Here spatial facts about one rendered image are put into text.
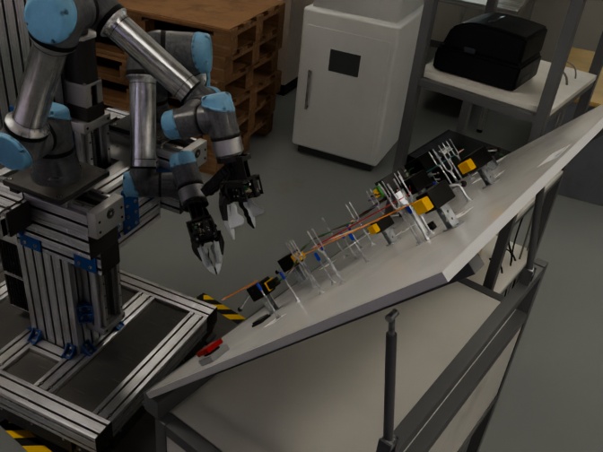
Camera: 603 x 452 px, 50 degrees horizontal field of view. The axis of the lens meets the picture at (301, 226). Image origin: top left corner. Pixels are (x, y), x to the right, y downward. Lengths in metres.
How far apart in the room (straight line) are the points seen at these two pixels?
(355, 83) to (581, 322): 2.11
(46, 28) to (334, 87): 3.15
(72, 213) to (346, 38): 2.83
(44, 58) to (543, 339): 2.76
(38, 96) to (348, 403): 1.17
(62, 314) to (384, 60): 2.70
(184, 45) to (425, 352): 1.17
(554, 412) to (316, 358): 1.54
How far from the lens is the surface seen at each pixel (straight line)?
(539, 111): 2.16
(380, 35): 4.40
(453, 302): 2.29
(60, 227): 2.13
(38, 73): 1.77
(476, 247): 1.05
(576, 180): 5.02
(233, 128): 1.58
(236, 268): 3.62
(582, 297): 4.02
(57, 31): 1.66
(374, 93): 4.51
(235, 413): 1.80
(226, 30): 4.15
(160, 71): 1.74
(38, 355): 2.89
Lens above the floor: 2.17
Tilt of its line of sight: 33 degrees down
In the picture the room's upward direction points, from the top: 6 degrees clockwise
